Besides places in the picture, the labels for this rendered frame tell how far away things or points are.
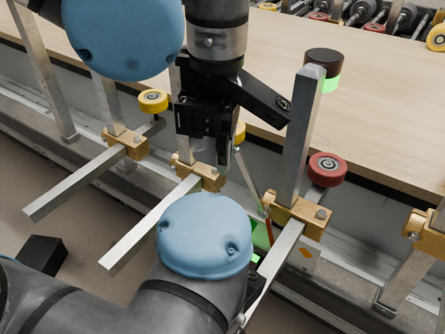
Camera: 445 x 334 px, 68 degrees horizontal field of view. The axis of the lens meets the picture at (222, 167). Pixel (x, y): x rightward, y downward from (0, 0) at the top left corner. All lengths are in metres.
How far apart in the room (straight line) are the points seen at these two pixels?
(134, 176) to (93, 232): 0.86
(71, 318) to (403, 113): 0.88
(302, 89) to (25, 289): 0.41
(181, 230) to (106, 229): 1.57
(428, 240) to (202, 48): 0.44
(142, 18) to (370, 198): 0.74
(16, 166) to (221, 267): 2.20
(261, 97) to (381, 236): 0.61
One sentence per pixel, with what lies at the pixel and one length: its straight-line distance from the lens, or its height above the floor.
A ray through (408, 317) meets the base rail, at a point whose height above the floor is 0.70.
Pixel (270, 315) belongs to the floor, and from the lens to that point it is 1.50.
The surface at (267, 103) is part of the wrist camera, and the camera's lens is 0.44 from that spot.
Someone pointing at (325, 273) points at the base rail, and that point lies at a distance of 0.81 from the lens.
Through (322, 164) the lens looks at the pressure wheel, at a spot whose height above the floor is 0.90.
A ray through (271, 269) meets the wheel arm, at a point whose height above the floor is 0.86.
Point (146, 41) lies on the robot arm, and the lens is 0.23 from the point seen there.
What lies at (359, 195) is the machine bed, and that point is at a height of 0.77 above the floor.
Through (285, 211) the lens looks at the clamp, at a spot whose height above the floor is 0.87.
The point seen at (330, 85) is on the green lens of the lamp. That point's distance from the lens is 0.55.
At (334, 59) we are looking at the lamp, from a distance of 0.54.
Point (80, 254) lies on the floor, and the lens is 1.76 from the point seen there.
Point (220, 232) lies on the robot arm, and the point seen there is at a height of 1.18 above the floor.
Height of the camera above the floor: 1.38
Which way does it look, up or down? 43 degrees down
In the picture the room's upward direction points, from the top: straight up
